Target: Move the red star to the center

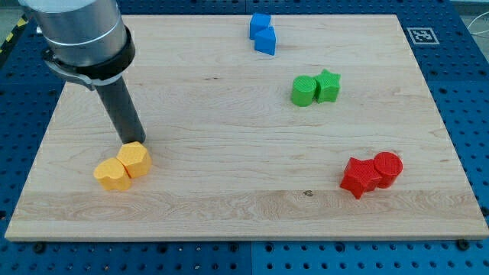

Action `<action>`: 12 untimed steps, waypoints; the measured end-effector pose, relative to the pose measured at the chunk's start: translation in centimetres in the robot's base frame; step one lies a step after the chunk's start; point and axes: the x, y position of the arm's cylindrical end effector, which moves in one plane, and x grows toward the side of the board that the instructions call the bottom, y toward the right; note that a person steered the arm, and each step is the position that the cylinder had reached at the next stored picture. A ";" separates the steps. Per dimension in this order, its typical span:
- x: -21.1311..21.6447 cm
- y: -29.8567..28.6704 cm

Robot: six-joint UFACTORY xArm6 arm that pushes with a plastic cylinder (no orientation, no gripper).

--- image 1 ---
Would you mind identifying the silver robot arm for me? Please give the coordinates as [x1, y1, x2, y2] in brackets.
[19, 0, 135, 92]

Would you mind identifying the green star block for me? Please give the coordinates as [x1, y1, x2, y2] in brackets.
[313, 70, 341, 103]

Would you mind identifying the red star block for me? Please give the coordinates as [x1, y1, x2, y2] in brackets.
[340, 157, 382, 199]

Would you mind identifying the wooden board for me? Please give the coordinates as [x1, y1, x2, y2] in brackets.
[5, 15, 488, 242]

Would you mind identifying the green cylinder block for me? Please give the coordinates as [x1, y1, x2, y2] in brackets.
[291, 75, 316, 107]

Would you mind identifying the blue wedge block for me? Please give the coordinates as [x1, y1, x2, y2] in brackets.
[254, 26, 277, 56]

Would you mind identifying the yellow hexagon block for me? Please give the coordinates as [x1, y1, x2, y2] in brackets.
[116, 141, 152, 178]

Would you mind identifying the blue cube block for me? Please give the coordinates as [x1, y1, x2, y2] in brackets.
[249, 13, 271, 40]

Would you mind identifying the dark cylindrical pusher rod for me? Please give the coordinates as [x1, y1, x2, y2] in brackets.
[96, 77, 146, 144]

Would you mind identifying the yellow heart block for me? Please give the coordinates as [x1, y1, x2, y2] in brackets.
[93, 157, 131, 191]

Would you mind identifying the red cylinder block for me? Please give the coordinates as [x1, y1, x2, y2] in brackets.
[374, 151, 403, 189]

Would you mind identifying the fiducial marker tag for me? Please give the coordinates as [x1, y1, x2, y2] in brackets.
[406, 27, 439, 45]

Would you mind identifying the white cable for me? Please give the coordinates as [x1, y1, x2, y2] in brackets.
[466, 10, 489, 39]

